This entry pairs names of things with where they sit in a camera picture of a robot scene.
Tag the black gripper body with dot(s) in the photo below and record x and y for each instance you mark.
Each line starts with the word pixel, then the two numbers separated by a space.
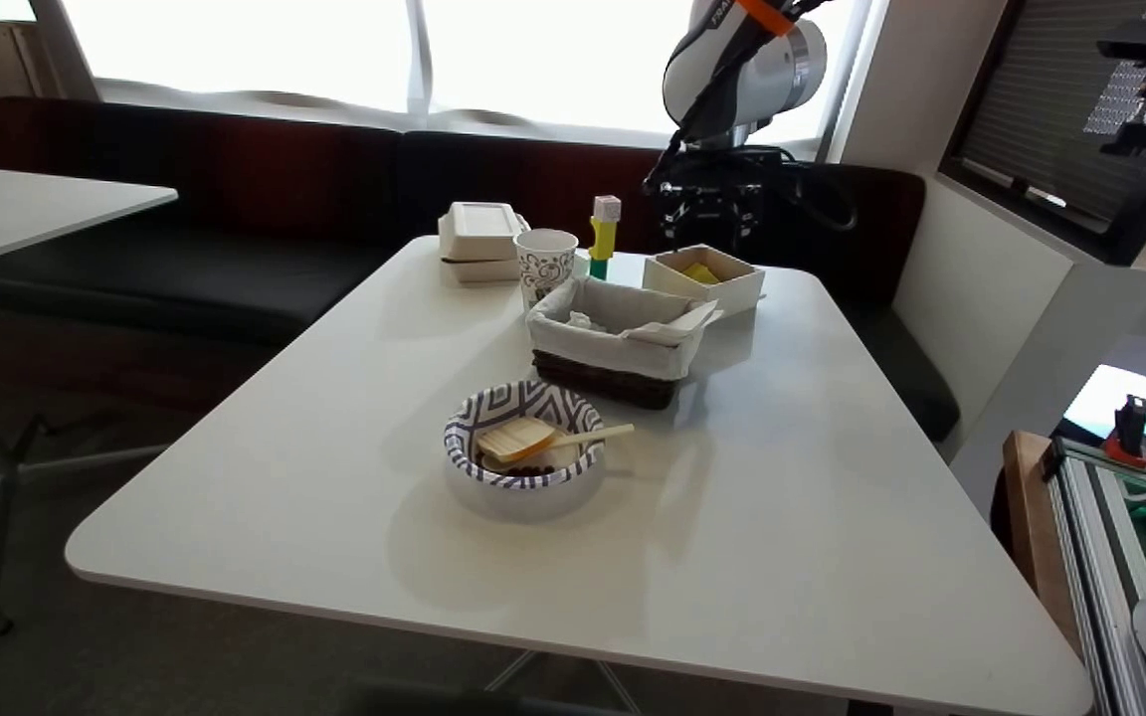
pixel 726 198

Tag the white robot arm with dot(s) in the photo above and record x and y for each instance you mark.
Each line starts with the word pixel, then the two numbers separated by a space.
pixel 734 72

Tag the small white open box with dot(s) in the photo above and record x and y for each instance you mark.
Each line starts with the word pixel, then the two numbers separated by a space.
pixel 734 291

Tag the white top tower block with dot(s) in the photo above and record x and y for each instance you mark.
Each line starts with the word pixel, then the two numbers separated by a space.
pixel 607 207

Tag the yellow tower block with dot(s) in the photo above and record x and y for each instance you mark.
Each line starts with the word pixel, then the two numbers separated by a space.
pixel 603 242

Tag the green tower block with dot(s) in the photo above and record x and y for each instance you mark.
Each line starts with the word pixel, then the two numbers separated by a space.
pixel 600 268

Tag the white clamshell takeout box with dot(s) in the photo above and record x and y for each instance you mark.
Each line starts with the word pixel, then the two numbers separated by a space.
pixel 479 242

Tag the wooden block in bowl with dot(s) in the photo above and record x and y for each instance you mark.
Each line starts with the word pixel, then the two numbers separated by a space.
pixel 516 439

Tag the dark basket with white liner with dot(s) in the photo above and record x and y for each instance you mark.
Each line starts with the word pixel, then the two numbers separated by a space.
pixel 618 343

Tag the white patterned paper cup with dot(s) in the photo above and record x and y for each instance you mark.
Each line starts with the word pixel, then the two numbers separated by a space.
pixel 544 262

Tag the wooden stick in bowl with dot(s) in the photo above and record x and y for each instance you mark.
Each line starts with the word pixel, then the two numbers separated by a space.
pixel 593 435

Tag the blue patterned paper bowl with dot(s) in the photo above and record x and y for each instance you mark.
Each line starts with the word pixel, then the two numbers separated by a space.
pixel 536 491

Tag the dark bench sofa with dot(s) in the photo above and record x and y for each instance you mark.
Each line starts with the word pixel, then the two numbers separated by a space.
pixel 280 218

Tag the metal table leg base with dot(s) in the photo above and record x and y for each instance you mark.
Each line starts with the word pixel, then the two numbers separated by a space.
pixel 564 683

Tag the white side table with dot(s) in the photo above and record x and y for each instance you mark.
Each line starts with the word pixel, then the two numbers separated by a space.
pixel 42 207

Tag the black framed wall monitor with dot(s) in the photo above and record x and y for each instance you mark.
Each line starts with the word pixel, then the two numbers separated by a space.
pixel 1044 125

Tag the aluminium frame equipment cart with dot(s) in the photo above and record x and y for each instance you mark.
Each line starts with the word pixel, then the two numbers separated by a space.
pixel 1073 516

